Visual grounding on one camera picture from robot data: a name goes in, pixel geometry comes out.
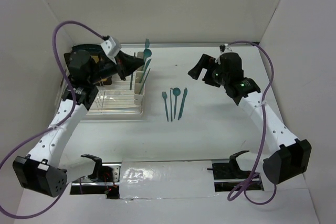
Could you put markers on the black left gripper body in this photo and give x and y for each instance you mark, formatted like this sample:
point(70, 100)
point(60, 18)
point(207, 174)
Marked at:
point(104, 68)

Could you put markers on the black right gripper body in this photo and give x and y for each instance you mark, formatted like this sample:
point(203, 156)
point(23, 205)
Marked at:
point(218, 77)

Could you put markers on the teal chopstick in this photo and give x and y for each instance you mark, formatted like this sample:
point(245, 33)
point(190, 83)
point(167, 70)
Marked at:
point(131, 78)
point(171, 107)
point(143, 84)

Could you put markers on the teal spoon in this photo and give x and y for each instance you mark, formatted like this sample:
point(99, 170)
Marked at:
point(176, 92)
point(147, 53)

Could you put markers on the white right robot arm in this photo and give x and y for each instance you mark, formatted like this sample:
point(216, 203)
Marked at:
point(290, 155)

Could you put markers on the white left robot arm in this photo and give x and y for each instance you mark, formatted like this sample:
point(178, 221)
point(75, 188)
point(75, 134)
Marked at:
point(39, 170)

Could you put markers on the black framed yellow plate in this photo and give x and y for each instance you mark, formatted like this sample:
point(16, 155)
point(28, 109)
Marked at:
point(86, 48)

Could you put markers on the clear dish rack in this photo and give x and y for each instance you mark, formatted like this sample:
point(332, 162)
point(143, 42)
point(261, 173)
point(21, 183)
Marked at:
point(114, 101)

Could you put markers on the cream utensil holder near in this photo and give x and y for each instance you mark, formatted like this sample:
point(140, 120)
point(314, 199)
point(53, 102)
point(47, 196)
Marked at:
point(138, 88)

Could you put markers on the small teal fork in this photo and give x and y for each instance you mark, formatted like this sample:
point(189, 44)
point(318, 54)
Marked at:
point(164, 96)

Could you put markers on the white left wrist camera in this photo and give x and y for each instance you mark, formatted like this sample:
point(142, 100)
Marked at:
point(111, 47)

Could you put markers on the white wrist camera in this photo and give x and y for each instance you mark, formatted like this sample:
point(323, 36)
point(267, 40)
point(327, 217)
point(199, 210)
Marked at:
point(225, 48)
point(111, 47)

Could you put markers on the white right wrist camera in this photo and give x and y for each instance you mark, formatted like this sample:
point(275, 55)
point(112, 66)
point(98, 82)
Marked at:
point(225, 48)

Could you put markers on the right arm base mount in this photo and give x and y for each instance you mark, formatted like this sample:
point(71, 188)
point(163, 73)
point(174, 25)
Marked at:
point(227, 173)

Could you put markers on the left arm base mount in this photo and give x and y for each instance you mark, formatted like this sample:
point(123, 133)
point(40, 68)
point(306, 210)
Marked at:
point(102, 179)

